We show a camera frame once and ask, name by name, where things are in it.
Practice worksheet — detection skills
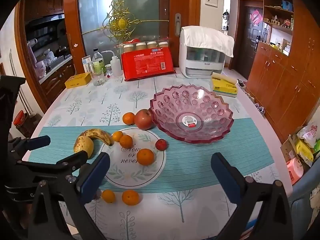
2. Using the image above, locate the red paper cup package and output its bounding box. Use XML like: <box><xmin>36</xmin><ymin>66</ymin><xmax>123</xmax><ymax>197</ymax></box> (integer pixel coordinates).
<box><xmin>121</xmin><ymin>45</ymin><xmax>176</xmax><ymax>82</ymax></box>

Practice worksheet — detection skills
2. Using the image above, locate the white countertop appliance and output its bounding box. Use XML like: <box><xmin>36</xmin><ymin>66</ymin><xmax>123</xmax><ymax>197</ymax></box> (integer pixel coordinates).
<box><xmin>178</xmin><ymin>26</ymin><xmax>225</xmax><ymax>78</ymax></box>

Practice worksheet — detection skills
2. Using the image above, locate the speckled yellow pear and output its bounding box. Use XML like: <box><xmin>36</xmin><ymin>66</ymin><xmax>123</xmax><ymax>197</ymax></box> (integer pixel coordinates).
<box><xmin>73</xmin><ymin>135</ymin><xmax>95</xmax><ymax>159</ymax></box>

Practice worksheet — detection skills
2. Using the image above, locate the wooden kitchen base cabinet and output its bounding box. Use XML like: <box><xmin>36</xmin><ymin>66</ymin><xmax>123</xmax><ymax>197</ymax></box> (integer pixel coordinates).
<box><xmin>37</xmin><ymin>55</ymin><xmax>77</xmax><ymax>98</ymax></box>

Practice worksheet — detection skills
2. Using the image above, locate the wooden frame glass door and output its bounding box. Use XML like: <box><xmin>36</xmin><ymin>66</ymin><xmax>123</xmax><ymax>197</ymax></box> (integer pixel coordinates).
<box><xmin>63</xmin><ymin>0</ymin><xmax>200</xmax><ymax>75</ymax></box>

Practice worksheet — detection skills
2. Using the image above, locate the blue chair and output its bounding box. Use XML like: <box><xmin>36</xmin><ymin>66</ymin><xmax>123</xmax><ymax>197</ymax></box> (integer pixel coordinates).
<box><xmin>287</xmin><ymin>170</ymin><xmax>320</xmax><ymax>230</ymax></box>

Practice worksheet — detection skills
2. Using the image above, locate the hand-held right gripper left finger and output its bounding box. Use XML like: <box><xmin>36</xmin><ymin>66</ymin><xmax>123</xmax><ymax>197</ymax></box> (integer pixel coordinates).
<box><xmin>27</xmin><ymin>152</ymin><xmax>111</xmax><ymax>240</ymax></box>

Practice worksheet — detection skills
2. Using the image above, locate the white and blue box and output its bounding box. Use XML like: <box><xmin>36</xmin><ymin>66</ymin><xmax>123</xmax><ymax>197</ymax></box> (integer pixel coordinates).
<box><xmin>82</xmin><ymin>55</ymin><xmax>93</xmax><ymax>73</ymax></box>

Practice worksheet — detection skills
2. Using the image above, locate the row of white slippers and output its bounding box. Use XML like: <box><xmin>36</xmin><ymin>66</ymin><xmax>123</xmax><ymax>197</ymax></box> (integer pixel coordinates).
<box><xmin>244</xmin><ymin>90</ymin><xmax>267</xmax><ymax>115</ymax></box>

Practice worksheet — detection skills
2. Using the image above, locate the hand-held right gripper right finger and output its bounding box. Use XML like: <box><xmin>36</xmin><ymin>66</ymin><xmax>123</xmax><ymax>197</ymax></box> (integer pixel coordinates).
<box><xmin>211</xmin><ymin>152</ymin><xmax>295</xmax><ymax>240</ymax></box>

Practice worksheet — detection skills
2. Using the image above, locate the pink plastic stool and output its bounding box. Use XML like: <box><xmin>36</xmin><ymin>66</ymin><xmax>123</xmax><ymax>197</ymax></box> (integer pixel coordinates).
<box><xmin>286</xmin><ymin>157</ymin><xmax>304</xmax><ymax>185</ymax></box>

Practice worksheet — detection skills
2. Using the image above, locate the dark entrance door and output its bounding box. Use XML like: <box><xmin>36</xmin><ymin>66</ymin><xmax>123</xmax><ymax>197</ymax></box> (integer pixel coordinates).
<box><xmin>242</xmin><ymin>5</ymin><xmax>264</xmax><ymax>53</ymax></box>

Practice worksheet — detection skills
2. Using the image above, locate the cream roll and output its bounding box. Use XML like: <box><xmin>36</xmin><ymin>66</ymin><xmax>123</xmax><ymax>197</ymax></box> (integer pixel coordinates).
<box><xmin>212</xmin><ymin>72</ymin><xmax>237</xmax><ymax>84</ymax></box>

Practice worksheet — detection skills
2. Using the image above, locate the gold door ornament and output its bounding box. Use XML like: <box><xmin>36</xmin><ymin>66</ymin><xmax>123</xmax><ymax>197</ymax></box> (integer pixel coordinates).
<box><xmin>104</xmin><ymin>0</ymin><xmax>142</xmax><ymax>39</ymax></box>

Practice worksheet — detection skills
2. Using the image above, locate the clear drinking glass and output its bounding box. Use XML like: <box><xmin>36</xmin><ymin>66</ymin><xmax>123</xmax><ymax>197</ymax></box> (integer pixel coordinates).
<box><xmin>92</xmin><ymin>70</ymin><xmax>106</xmax><ymax>87</ymax></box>

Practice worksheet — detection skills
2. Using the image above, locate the metal door handle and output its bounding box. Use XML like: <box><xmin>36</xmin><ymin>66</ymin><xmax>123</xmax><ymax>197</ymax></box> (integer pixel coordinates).
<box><xmin>174</xmin><ymin>12</ymin><xmax>181</xmax><ymax>37</ymax></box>

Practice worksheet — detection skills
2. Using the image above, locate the yellow tissue pack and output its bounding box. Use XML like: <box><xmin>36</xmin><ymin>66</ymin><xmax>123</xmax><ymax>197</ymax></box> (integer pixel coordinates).
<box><xmin>211</xmin><ymin>76</ymin><xmax>239</xmax><ymax>98</ymax></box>

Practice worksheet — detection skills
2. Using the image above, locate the red container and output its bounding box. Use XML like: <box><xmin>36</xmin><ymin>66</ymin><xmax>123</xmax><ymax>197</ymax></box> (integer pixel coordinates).
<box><xmin>13</xmin><ymin>110</ymin><xmax>28</xmax><ymax>127</ymax></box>

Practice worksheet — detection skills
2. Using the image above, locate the white snack bag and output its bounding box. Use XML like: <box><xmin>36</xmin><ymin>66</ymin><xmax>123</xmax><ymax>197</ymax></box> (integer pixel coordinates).
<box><xmin>297</xmin><ymin>121</ymin><xmax>318</xmax><ymax>148</ymax></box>

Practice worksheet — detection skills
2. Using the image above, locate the red paper decoration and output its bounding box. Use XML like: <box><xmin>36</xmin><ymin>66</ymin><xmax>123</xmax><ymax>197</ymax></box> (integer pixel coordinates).
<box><xmin>250</xmin><ymin>9</ymin><xmax>263</xmax><ymax>26</ymax></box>

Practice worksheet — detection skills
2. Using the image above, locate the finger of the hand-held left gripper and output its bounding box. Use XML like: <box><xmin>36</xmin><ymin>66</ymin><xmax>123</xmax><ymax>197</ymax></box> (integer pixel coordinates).
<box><xmin>15</xmin><ymin>151</ymin><xmax>88</xmax><ymax>177</ymax></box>
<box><xmin>7</xmin><ymin>135</ymin><xmax>51</xmax><ymax>161</ymax></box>

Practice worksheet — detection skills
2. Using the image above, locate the white cloth cover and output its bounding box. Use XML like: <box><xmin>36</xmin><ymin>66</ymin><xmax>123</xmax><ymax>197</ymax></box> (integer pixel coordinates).
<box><xmin>180</xmin><ymin>26</ymin><xmax>235</xmax><ymax>58</ymax></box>

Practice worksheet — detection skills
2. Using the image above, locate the teal placemat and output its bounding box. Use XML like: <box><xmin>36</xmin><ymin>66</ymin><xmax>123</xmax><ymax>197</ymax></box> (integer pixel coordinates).
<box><xmin>22</xmin><ymin>118</ymin><xmax>275</xmax><ymax>202</ymax></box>

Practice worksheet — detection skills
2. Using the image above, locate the pink plastic fruit bowl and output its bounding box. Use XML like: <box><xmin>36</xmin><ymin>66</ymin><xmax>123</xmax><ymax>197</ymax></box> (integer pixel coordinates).
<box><xmin>149</xmin><ymin>85</ymin><xmax>235</xmax><ymax>144</ymax></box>

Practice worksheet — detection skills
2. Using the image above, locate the yellow cardboard box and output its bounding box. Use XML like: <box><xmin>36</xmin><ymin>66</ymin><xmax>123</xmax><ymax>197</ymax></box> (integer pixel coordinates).
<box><xmin>64</xmin><ymin>72</ymin><xmax>92</xmax><ymax>89</ymax></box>

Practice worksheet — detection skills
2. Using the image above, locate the white squeeze wash bottle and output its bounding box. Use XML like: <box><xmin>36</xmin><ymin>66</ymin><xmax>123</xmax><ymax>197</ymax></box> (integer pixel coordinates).
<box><xmin>101</xmin><ymin>51</ymin><xmax>122</xmax><ymax>77</ymax></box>

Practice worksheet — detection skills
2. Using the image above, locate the yellow snack bag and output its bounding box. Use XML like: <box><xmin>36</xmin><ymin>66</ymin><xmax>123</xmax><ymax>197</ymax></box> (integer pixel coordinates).
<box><xmin>295</xmin><ymin>140</ymin><xmax>314</xmax><ymax>167</ymax></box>

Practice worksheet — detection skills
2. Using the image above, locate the wooden kitchen wall cabinet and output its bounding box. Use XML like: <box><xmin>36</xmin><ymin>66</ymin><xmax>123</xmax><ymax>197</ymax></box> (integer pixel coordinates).
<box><xmin>24</xmin><ymin>0</ymin><xmax>65</xmax><ymax>20</ymax></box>

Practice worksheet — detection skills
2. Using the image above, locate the spotted yellow banana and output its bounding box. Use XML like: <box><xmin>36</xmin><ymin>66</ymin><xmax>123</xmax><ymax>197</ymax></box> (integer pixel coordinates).
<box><xmin>80</xmin><ymin>128</ymin><xmax>115</xmax><ymax>147</ymax></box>

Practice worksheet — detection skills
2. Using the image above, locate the clear bottle green label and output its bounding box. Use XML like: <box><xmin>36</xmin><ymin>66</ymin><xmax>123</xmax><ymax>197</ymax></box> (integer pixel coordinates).
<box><xmin>92</xmin><ymin>48</ymin><xmax>105</xmax><ymax>80</ymax></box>

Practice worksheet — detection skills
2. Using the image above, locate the red apple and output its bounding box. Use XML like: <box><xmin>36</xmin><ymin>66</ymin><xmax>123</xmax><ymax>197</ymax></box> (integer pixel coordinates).
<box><xmin>134</xmin><ymin>109</ymin><xmax>155</xmax><ymax>130</ymax></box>

